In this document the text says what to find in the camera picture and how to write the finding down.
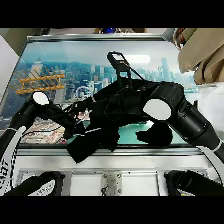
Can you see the black garment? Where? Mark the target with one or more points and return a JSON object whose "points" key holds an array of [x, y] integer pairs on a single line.
{"points": [[100, 140]]}

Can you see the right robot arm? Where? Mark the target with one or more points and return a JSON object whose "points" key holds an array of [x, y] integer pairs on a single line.
{"points": [[188, 116]]}

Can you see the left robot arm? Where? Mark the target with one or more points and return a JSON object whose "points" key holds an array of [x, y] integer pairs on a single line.
{"points": [[22, 114]]}

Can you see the beige garment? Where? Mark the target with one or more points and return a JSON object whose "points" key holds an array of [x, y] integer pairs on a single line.
{"points": [[200, 46]]}

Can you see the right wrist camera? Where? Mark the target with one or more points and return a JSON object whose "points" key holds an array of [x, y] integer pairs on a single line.
{"points": [[116, 58]]}

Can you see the silver frame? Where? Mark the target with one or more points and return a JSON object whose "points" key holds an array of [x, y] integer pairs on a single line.
{"points": [[133, 163]]}

